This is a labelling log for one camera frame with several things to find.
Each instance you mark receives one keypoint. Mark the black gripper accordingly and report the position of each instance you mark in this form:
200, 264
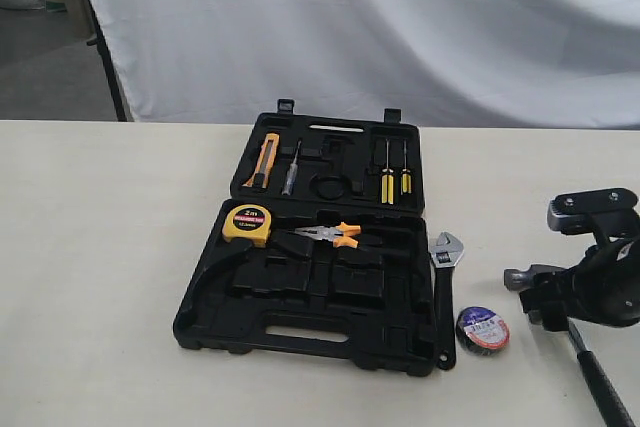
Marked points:
605, 283

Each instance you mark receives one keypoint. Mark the steel claw hammer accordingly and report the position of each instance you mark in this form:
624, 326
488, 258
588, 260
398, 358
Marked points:
605, 396

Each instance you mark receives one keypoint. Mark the black electrical tape roll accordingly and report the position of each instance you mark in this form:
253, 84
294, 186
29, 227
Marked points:
481, 331

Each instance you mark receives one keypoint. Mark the black adjustable wrench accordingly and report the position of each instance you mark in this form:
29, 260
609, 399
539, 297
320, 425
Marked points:
446, 251

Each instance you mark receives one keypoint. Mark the black plastic tool case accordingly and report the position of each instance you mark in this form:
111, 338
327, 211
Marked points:
373, 305

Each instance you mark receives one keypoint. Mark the short yellow black screwdriver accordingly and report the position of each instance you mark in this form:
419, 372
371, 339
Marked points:
406, 174

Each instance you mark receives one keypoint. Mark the long yellow black screwdriver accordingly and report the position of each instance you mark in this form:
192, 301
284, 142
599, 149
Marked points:
387, 178

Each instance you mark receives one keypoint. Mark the white backdrop cloth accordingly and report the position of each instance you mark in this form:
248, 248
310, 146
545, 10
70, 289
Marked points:
532, 63

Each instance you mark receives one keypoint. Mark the clear voltage tester screwdriver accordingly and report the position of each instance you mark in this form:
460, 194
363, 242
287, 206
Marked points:
291, 174

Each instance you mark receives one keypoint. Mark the yellow tape measure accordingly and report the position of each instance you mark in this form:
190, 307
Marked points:
250, 222

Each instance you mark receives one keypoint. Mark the orange utility knife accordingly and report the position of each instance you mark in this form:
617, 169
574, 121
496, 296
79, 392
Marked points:
264, 164

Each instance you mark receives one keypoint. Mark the black backdrop stand pole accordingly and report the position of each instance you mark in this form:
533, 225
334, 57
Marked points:
103, 51

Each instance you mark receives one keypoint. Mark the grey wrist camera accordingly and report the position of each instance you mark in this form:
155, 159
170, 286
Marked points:
585, 212

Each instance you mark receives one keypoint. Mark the orange handled pliers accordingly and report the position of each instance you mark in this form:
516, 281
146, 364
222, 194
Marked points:
341, 235

